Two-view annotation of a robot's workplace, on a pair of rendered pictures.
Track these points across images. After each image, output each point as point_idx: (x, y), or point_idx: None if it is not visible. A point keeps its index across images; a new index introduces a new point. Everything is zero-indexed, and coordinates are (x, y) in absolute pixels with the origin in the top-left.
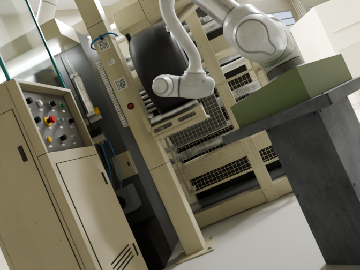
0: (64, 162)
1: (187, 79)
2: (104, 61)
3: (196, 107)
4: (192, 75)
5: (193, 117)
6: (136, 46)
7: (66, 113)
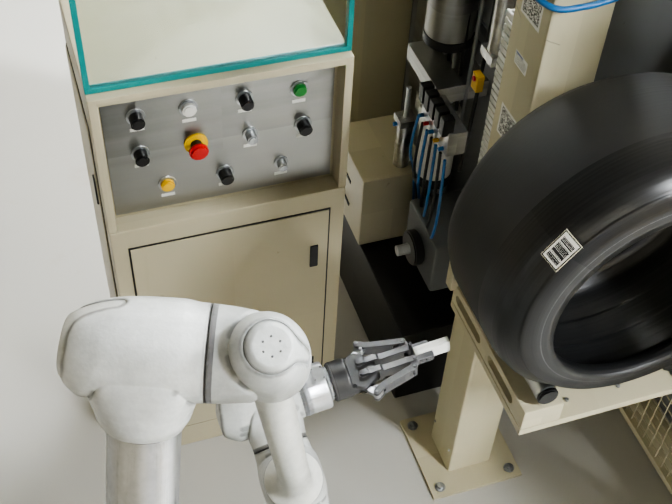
0: (164, 243)
1: (260, 473)
2: (514, 39)
3: (518, 402)
4: (263, 485)
5: (505, 397)
6: (482, 174)
7: (308, 104)
